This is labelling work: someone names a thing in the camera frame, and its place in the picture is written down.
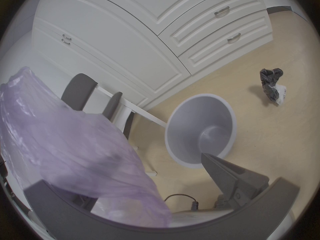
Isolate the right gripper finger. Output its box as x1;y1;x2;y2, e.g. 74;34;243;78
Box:
201;153;270;207

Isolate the white chair with grey cushions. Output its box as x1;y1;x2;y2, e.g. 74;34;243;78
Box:
61;73;167;177

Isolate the white paper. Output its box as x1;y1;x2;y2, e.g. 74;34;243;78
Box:
274;84;287;106

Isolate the black plastic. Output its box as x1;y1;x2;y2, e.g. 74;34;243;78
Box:
259;68;284;102

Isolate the black cable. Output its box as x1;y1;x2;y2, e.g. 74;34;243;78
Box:
164;194;200;212

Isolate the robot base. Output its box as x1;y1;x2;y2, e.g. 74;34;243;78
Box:
90;194;293;231

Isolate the white trash bin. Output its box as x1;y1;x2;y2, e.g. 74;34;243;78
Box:
164;93;237;169

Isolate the white wardrobe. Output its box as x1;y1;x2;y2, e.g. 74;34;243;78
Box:
32;0;288;111

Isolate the purple plastic bag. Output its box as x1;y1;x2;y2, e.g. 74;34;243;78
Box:
0;67;173;228

